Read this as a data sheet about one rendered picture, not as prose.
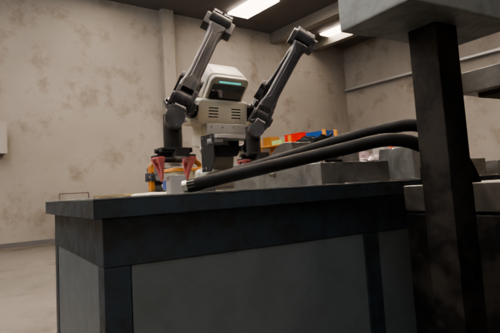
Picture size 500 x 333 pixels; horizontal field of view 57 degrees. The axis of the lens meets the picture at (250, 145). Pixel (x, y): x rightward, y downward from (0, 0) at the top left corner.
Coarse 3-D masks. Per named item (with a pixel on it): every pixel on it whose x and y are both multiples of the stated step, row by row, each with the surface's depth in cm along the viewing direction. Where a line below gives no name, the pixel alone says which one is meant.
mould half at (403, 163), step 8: (384, 152) 159; (392, 152) 157; (400, 152) 155; (408, 152) 153; (416, 152) 154; (360, 160) 168; (384, 160) 159; (392, 160) 157; (400, 160) 155; (408, 160) 153; (416, 160) 154; (392, 168) 157; (400, 168) 155; (408, 168) 153; (416, 168) 153; (392, 176) 156; (400, 176) 154; (408, 176) 153; (416, 176) 152
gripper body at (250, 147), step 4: (248, 140) 177; (252, 140) 176; (256, 140) 177; (248, 144) 177; (252, 144) 176; (256, 144) 176; (248, 148) 177; (252, 148) 176; (256, 148) 176; (260, 148) 178; (248, 152) 173; (252, 152) 174; (256, 152) 175; (260, 152) 177; (264, 152) 178; (268, 152) 178; (240, 156) 177; (252, 156) 178
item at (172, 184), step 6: (168, 180) 135; (174, 180) 135; (180, 180) 136; (162, 186) 145; (168, 186) 135; (174, 186) 135; (180, 186) 136; (168, 192) 135; (174, 192) 134; (180, 192) 135
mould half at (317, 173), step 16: (288, 144) 138; (304, 144) 138; (352, 160) 147; (256, 176) 154; (288, 176) 138; (304, 176) 131; (320, 176) 125; (336, 176) 127; (352, 176) 130; (368, 176) 133; (384, 176) 136
